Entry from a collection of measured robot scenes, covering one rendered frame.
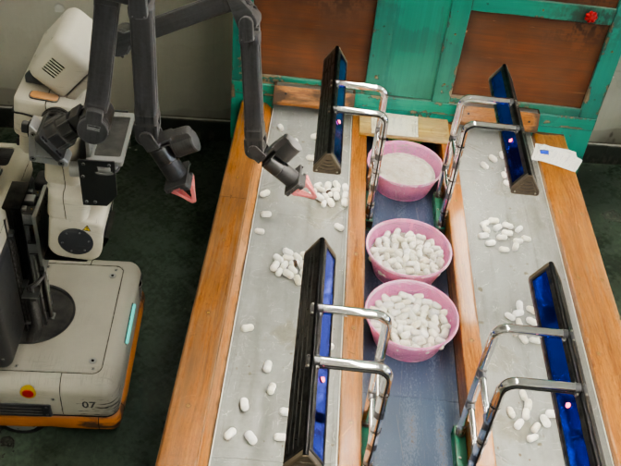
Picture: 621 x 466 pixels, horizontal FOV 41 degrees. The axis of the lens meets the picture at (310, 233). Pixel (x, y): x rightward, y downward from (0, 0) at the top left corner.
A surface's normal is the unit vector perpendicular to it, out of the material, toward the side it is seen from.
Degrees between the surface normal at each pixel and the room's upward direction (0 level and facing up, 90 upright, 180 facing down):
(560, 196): 0
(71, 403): 90
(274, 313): 0
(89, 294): 0
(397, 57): 90
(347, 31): 90
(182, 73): 90
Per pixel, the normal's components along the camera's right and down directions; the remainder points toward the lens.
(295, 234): 0.09, -0.75
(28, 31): 0.02, 0.65
